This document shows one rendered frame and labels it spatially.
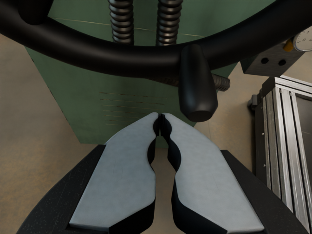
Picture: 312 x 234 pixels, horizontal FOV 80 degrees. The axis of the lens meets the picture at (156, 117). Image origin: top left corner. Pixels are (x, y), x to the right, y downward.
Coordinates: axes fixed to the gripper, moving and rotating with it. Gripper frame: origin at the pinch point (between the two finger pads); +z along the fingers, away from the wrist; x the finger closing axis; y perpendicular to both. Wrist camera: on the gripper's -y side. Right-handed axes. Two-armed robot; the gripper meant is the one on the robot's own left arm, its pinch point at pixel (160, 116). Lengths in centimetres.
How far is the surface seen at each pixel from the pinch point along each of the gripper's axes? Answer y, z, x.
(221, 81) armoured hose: 3.8, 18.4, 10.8
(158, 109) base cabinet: 20.7, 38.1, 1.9
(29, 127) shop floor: 43, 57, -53
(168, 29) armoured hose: -4.2, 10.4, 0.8
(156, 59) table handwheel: -2.5, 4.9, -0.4
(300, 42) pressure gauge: -2.8, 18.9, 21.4
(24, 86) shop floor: 32, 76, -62
